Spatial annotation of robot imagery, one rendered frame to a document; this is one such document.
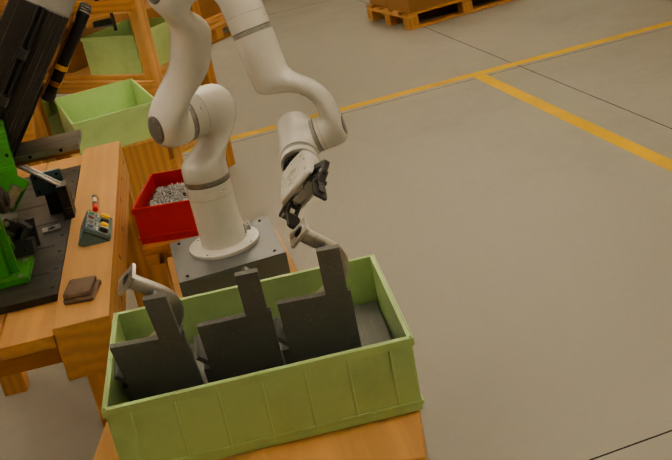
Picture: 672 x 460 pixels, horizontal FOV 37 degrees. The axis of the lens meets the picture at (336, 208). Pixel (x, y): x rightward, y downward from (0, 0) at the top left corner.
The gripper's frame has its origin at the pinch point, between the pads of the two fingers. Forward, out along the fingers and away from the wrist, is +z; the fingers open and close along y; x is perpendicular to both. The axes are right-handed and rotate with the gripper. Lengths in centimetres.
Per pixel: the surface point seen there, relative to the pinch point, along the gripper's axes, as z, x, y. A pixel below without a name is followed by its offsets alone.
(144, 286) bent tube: 14.3, -23.5, -23.0
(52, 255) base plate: -64, -19, -89
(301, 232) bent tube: 9.6, -2.7, 0.6
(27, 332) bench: -23, -25, -81
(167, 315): 17.4, -17.3, -24.8
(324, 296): 12.9, 9.0, -8.5
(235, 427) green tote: 29.4, 3.8, -34.4
